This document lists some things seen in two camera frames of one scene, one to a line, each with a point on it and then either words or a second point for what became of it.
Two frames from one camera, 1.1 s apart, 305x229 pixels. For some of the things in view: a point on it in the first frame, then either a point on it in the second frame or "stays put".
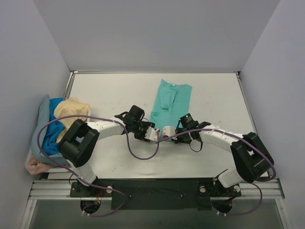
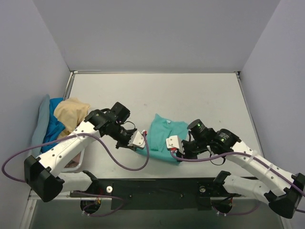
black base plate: (155, 194) stays put
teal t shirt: (172, 102) to (160, 129)
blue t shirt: (49, 146) stays put
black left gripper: (140, 133) to (126, 139)
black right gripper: (182, 134) to (186, 148)
